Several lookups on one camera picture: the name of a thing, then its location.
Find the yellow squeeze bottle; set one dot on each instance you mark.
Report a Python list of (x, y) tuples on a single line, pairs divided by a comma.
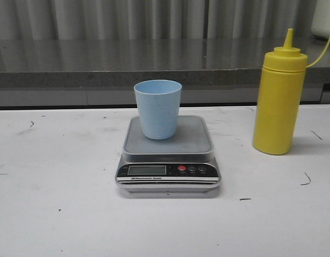
[(280, 90)]

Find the light blue plastic cup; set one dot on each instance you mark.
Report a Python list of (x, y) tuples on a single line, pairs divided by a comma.
[(158, 106)]

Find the grey stone counter shelf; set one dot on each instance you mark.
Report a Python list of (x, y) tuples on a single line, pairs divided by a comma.
[(102, 73)]

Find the white container in background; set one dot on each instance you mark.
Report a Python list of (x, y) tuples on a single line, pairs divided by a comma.
[(320, 27)]

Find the silver digital kitchen scale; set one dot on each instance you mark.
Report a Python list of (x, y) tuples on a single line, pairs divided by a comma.
[(184, 163)]

